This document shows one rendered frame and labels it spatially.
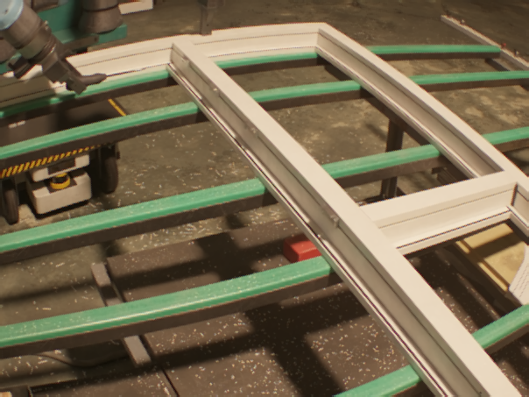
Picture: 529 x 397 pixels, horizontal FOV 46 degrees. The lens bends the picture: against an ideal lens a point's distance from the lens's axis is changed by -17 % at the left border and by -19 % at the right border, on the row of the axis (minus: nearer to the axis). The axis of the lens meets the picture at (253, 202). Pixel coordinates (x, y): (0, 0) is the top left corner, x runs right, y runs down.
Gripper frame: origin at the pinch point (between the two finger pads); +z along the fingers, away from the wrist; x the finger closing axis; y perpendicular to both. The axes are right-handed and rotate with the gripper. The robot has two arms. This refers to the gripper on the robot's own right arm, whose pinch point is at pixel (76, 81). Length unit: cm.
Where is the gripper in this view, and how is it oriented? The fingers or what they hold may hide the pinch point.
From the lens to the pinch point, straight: 160.3
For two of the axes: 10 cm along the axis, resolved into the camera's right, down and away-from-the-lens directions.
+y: 8.1, -5.8, -1.3
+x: -3.9, -6.8, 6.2
